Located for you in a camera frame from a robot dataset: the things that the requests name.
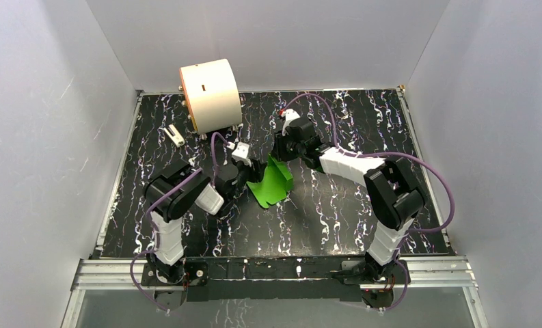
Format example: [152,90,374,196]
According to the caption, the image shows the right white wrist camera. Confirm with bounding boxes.
[280,109,300,136]

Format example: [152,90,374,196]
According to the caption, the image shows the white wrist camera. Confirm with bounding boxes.
[227,142,252,167]
[280,109,300,136]

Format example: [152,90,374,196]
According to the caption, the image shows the white cylindrical drum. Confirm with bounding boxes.
[179,59,242,135]

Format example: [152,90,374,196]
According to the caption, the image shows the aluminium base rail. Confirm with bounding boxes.
[62,256,488,327]

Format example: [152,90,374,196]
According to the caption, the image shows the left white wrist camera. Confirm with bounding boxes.
[227,142,252,167]

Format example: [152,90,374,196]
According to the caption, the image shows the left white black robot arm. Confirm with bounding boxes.
[144,159,267,284]

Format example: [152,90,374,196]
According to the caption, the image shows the green paper box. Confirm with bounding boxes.
[247,154,293,209]

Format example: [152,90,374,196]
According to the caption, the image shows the small white black block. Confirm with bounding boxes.
[164,124,185,147]

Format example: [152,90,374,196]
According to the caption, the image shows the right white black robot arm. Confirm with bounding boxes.
[271,109,426,283]

